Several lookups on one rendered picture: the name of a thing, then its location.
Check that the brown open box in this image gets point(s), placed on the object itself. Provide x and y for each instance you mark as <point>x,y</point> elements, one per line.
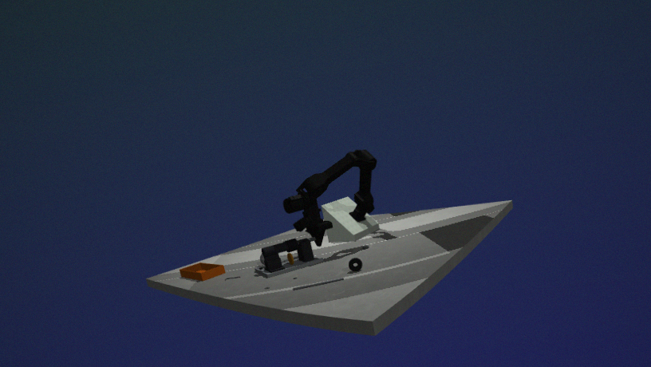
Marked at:
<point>202,271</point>

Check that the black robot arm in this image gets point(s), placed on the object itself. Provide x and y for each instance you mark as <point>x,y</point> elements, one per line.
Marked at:
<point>318,183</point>

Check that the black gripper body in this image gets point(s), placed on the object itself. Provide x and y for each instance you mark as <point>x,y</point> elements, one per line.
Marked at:
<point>319,224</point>

